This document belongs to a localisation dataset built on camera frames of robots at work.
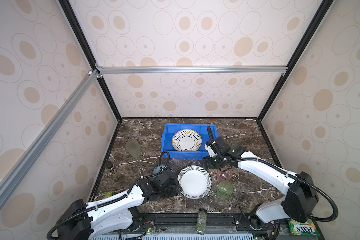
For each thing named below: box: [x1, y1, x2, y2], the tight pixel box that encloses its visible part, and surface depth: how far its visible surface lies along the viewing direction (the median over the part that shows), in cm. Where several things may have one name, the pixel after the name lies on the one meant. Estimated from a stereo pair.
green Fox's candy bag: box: [287, 218, 321, 239], surface depth 72 cm
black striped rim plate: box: [177, 165, 213, 200], surface depth 88 cm
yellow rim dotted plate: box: [172, 129, 203, 152], surface depth 105 cm
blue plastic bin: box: [161, 123, 219, 159], surface depth 105 cm
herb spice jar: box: [196, 208, 208, 235], surface depth 72 cm
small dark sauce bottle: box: [105, 161, 117, 174], surface depth 87 cm
